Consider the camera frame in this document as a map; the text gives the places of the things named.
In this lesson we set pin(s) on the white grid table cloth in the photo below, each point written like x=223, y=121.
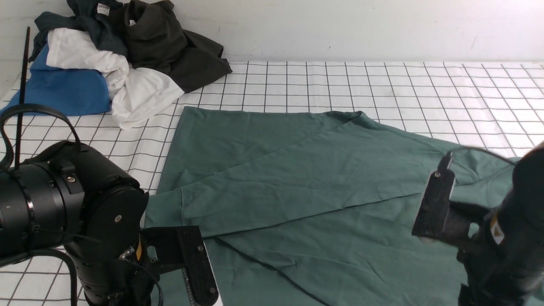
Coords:
x=497, y=106

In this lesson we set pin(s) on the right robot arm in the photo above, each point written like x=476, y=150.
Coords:
x=501, y=248

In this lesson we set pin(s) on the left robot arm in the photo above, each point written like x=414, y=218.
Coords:
x=72, y=203

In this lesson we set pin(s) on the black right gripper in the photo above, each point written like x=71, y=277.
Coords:
x=441, y=219

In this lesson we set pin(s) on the blue shirt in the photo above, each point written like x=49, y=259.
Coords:
x=74, y=92

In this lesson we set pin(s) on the white shirt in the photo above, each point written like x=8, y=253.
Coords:
x=136, y=94

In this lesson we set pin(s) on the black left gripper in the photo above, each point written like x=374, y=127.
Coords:
x=182, y=248

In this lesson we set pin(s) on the dark olive shirt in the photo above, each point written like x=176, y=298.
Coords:
x=155, y=39

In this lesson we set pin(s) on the green long-sleeve shirt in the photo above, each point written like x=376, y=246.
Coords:
x=307, y=209

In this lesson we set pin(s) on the black zip tie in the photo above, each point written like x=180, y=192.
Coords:
x=22, y=93

